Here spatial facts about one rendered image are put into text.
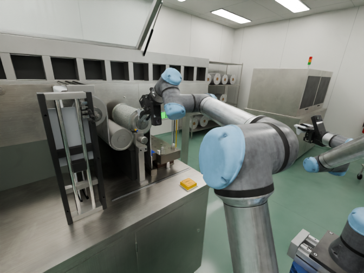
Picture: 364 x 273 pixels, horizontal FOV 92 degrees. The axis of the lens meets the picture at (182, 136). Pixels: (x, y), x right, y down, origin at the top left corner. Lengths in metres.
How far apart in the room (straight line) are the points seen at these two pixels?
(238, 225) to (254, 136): 0.17
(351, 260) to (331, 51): 4.45
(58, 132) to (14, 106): 0.45
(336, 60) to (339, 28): 0.60
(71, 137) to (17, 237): 0.43
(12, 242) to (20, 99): 0.64
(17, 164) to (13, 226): 0.36
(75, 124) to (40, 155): 0.52
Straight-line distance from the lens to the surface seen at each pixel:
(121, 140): 0.98
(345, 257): 1.04
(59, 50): 1.21
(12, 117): 1.21
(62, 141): 0.81
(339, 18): 5.19
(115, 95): 1.27
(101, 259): 0.96
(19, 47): 1.19
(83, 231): 0.90
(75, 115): 0.79
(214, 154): 0.33
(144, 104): 0.86
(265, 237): 0.39
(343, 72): 5.01
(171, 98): 0.67
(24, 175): 1.32
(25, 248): 0.94
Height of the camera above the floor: 1.52
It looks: 20 degrees down
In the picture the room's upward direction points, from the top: 2 degrees clockwise
